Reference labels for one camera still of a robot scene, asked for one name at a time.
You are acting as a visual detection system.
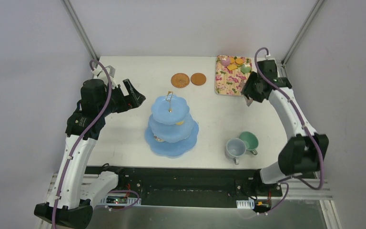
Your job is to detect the green ceramic cup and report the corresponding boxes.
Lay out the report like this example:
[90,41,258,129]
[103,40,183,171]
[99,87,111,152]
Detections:
[239,131,259,156]

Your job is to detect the green cupcake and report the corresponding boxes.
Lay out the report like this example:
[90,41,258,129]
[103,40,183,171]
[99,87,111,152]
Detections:
[240,63,252,74]

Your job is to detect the purple cable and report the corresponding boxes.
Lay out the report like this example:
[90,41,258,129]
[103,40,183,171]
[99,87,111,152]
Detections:
[254,47,325,216]
[51,59,112,229]

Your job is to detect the woven rattan coaster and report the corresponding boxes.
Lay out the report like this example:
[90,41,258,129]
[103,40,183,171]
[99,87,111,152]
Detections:
[171,73,190,88]

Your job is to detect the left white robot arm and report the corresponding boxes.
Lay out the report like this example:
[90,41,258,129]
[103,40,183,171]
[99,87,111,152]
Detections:
[34,64,145,229]

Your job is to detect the orange square biscuit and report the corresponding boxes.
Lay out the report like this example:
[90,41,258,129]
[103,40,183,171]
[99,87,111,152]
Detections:
[226,64,238,71]

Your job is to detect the white chocolate drizzle donut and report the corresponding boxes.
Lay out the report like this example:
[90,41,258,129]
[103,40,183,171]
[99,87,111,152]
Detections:
[153,135,164,142]

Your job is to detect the smooth wooden coaster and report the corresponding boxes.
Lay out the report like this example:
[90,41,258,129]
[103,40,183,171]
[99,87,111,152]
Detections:
[190,73,207,86]

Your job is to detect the blue three-tier cake stand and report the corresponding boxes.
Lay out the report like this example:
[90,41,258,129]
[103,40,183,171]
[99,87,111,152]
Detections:
[144,91,199,158]

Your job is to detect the floral serving tray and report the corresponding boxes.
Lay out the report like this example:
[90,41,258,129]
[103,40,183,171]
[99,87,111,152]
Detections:
[214,55,254,97]

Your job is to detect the metal serving tongs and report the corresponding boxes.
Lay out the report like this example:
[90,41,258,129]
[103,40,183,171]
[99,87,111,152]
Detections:
[240,82,253,107]

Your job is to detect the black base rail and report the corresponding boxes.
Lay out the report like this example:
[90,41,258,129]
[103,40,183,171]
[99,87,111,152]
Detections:
[85,165,283,208]

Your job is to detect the yellow frosted donut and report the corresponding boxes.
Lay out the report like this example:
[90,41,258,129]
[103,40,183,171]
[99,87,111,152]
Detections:
[175,120,184,125]

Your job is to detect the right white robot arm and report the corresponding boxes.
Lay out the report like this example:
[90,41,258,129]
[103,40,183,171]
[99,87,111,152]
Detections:
[241,60,329,196]

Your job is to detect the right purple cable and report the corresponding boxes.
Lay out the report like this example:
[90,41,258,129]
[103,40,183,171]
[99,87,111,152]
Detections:
[254,47,325,216]

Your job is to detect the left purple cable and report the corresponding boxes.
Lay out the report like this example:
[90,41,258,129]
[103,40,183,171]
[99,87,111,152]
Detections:
[51,59,112,229]

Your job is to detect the grey-blue ceramic mug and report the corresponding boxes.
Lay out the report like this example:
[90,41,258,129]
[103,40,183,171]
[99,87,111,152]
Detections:
[225,138,247,165]

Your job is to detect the orange round biscuit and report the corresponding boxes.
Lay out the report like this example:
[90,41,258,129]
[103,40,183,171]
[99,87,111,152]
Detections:
[234,58,245,66]

